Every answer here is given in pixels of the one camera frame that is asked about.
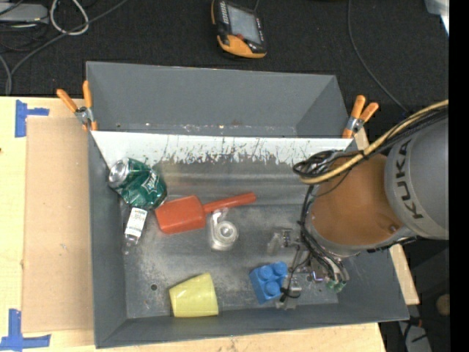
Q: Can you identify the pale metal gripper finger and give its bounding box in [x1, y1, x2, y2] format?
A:
[275, 283, 303, 310]
[266, 227, 296, 257]

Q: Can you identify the blue toy building brick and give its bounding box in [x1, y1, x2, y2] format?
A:
[248, 261, 291, 305]

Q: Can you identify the yellow plastic cup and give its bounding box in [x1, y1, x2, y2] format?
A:
[168, 272, 220, 318]

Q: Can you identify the red-orange plastic scoop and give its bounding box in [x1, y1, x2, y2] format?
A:
[154, 191, 257, 235]

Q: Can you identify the small clear bottle white label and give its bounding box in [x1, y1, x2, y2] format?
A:
[122, 206, 149, 254]

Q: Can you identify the crushed green drink can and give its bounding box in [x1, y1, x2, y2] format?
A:
[107, 157, 169, 210]

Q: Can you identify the grey metal bin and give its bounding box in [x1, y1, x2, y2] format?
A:
[84, 60, 411, 350]

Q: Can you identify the brown cardboard board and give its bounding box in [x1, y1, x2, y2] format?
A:
[21, 114, 96, 339]

